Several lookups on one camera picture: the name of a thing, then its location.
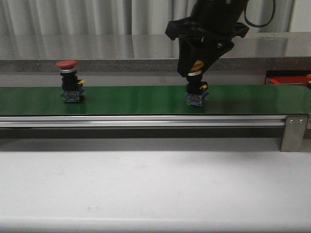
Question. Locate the grey pleated curtain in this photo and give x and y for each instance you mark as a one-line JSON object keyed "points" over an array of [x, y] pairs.
{"points": [[90, 17]]}

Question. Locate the steel conveyor support bracket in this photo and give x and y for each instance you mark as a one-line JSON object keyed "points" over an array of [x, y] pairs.
{"points": [[295, 127]]}

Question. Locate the green conveyor belt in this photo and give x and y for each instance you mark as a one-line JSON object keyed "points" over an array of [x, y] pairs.
{"points": [[158, 100]]}

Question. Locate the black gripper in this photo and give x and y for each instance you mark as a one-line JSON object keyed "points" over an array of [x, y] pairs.
{"points": [[214, 19]]}

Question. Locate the red plastic tray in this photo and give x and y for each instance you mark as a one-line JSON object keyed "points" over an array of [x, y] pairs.
{"points": [[289, 80]]}

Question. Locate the grey stone counter slab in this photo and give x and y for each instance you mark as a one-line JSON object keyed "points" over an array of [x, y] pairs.
{"points": [[94, 53], [267, 51]]}

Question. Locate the aluminium conveyor side rail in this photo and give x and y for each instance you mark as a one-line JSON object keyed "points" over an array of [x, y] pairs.
{"points": [[140, 121]]}

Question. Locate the grey stone counter slab right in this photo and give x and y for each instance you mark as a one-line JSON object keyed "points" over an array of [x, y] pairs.
{"points": [[267, 51]]}

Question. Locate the grey stone counter slab left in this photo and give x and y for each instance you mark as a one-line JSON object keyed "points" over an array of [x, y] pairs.
{"points": [[94, 53]]}

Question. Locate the red mushroom push button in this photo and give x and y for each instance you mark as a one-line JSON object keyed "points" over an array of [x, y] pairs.
{"points": [[73, 91], [308, 81]]}

